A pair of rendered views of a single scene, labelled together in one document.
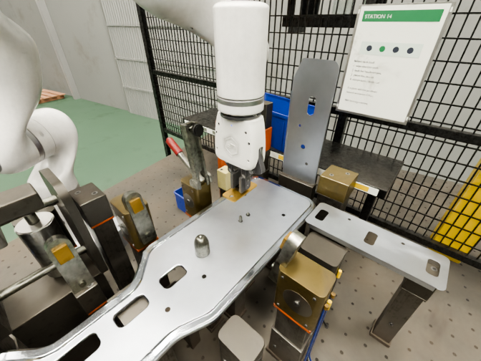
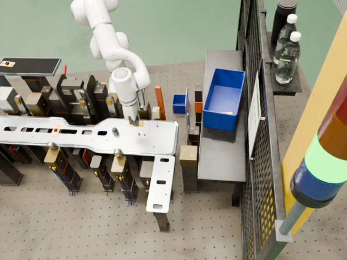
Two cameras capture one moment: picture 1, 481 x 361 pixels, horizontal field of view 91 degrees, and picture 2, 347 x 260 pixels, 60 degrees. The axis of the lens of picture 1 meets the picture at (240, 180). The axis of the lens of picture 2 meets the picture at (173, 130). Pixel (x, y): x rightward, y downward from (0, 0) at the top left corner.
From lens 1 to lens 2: 1.28 m
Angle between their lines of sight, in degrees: 47
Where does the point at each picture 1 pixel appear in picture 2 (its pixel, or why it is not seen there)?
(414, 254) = (161, 199)
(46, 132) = not seen: hidden behind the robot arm
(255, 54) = (119, 91)
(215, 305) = (99, 149)
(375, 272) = (202, 217)
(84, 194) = (98, 88)
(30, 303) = (78, 109)
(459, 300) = not seen: outside the picture
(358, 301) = (175, 214)
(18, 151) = (98, 54)
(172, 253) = (109, 126)
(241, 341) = (95, 162)
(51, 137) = not seen: hidden behind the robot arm
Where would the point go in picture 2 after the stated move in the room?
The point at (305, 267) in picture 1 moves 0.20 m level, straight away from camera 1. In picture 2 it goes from (120, 162) to (161, 154)
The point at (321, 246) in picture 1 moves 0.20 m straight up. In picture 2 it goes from (147, 168) to (141, 146)
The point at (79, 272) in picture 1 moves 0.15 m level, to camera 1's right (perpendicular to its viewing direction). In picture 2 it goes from (85, 111) to (97, 128)
